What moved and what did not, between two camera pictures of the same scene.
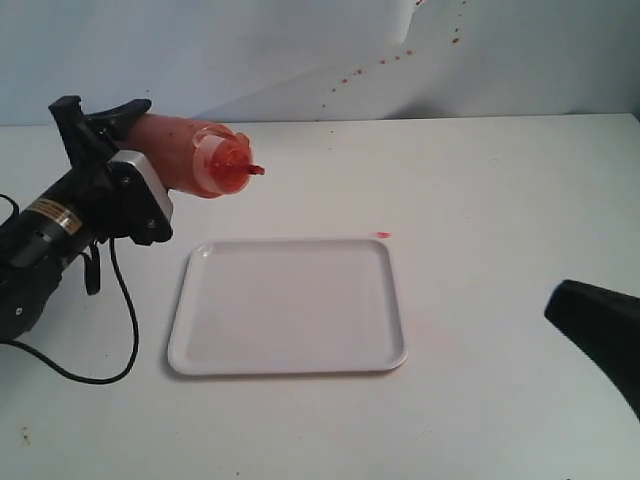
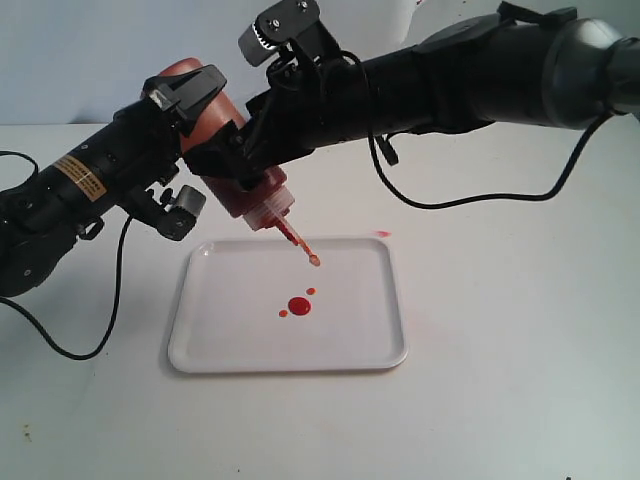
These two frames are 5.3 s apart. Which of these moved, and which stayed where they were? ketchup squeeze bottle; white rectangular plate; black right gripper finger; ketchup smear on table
Moved: ketchup squeeze bottle; black right gripper finger
Stayed: white rectangular plate; ketchup smear on table
